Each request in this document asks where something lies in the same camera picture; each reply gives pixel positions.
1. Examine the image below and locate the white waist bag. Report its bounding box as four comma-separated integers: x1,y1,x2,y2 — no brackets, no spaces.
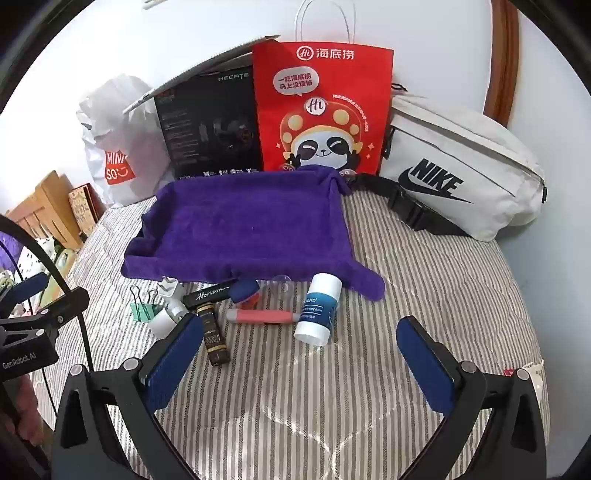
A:
351,85,548,243

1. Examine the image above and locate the small white labelled bottle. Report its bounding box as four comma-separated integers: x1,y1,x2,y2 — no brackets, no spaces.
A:
148,312,179,337

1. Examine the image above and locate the white and blue balm stick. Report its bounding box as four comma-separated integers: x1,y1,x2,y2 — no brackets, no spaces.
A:
294,273,341,346

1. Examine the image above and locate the black cable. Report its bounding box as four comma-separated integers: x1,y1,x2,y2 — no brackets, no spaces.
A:
0,215,95,374

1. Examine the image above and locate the black headset box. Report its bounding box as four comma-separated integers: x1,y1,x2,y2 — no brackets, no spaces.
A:
122,34,264,181

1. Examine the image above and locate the dark brown gold bottle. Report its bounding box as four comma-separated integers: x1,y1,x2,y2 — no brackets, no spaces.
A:
198,305,230,366

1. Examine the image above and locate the red panda paper bag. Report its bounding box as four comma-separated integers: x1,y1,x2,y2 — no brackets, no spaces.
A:
252,0,395,178

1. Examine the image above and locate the pink and blue eraser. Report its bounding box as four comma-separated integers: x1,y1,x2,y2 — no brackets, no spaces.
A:
229,278,260,310

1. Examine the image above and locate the green binder clip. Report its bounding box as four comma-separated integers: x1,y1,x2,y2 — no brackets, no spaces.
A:
129,285,164,324

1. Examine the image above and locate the white mattress tag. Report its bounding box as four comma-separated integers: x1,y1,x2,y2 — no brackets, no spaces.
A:
503,364,546,394

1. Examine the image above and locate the slim black box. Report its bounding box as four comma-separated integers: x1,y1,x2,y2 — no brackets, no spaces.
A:
183,279,238,310

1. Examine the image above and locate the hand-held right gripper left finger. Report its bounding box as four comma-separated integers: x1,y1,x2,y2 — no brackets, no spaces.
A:
50,315,218,480

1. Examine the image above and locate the white patterned fabric item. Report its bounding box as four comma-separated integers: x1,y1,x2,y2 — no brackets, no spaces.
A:
18,235,77,296

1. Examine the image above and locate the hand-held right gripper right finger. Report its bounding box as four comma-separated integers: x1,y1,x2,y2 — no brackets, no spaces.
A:
396,315,548,480

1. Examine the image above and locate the white plastic shopping bag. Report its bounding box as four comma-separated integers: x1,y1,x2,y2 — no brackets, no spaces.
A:
76,74,174,208

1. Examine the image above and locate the purple plush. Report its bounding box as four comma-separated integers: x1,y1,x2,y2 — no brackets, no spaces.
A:
0,231,20,261

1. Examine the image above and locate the striped bed sheet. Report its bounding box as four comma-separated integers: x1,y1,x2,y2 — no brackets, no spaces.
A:
32,171,552,480

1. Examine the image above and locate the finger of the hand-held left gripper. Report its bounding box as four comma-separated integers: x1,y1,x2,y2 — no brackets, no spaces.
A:
30,288,90,330
0,272,49,308

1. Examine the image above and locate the purple towel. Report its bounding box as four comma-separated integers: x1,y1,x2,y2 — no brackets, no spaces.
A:
121,165,386,303

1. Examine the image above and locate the wooden headboard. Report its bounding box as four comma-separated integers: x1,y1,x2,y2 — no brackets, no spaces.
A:
4,170,88,250

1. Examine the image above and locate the wooden door frame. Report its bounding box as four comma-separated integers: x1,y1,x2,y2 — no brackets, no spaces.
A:
482,0,520,127

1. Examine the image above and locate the pink tube pen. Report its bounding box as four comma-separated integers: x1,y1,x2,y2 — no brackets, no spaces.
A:
226,308,301,326

